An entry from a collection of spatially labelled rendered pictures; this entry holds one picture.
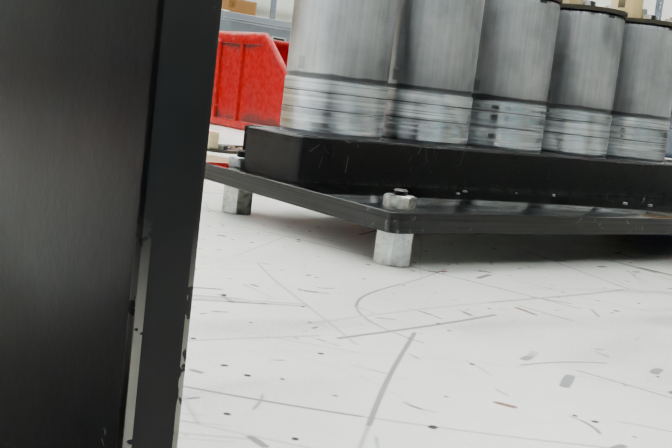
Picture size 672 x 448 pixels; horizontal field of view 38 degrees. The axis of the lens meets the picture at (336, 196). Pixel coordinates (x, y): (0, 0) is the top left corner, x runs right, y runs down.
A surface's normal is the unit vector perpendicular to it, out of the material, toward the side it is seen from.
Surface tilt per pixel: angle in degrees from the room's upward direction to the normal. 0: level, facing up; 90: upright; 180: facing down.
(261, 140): 90
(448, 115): 90
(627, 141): 90
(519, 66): 90
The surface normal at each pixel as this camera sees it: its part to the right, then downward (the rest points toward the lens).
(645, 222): 0.59, 0.15
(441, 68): 0.16, 0.13
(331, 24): -0.18, 0.09
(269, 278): 0.11, -0.99
